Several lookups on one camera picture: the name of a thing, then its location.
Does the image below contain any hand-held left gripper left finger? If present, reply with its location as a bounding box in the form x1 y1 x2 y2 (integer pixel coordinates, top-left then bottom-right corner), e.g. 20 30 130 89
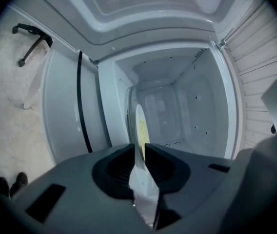
11 144 154 234

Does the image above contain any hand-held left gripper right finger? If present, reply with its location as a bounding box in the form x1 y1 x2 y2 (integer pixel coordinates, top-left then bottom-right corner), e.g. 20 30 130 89
144 143 237 234

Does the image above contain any white plate of yellow food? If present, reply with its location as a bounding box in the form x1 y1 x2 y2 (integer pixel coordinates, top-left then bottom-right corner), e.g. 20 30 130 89
128 103 161 229

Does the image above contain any white microwave oven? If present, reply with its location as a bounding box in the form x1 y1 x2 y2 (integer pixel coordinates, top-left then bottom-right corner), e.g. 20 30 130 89
6 0 268 161

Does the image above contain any person's black shoe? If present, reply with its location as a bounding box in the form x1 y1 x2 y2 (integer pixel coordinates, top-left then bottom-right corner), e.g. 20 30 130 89
0 176 11 199
10 172 29 196

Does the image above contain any black office chair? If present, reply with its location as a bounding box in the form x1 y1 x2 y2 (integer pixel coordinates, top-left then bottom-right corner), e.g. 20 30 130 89
12 23 54 68

